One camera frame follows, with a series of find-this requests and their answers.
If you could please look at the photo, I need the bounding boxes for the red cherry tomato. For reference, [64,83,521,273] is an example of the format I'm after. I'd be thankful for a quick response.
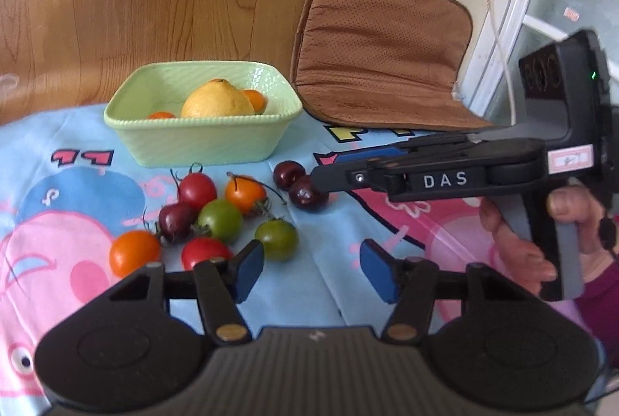
[177,173,218,211]
[181,237,235,271]

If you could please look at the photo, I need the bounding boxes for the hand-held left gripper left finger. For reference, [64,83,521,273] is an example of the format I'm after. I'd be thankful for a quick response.
[109,239,265,345]

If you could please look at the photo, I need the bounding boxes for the person's right forearm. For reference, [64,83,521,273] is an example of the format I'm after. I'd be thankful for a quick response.
[575,252,619,369]

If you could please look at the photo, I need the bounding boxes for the light green ribbed bowl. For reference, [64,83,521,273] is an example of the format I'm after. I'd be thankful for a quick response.
[104,61,304,167]

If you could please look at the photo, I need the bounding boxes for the person's right hand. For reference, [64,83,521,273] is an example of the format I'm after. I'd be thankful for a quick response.
[480,185,619,297]

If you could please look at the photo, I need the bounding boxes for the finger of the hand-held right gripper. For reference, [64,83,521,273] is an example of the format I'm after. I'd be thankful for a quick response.
[309,156,408,194]
[337,131,485,162]

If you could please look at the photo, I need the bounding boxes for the green cherry tomato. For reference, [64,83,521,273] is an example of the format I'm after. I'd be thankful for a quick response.
[255,219,299,262]
[197,198,243,245]

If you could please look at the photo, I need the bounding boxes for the yellow lemon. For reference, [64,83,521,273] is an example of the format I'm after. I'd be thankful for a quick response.
[180,78,255,118]

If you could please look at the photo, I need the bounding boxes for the brown seat cushion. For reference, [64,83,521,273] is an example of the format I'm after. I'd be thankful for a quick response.
[290,0,494,130]

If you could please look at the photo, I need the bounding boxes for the white cable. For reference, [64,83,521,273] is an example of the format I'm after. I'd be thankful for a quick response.
[462,0,516,127]

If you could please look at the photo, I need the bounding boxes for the dark purple cherry tomato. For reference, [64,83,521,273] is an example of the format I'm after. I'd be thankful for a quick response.
[159,202,197,245]

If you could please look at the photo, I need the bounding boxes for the orange cherry tomato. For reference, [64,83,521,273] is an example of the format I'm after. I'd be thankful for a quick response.
[109,230,161,278]
[225,174,268,215]

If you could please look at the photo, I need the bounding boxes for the printed cartoon blanket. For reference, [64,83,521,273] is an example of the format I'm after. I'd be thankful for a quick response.
[0,103,619,416]

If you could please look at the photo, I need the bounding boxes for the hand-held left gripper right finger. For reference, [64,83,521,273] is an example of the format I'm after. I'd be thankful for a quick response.
[360,239,528,344]

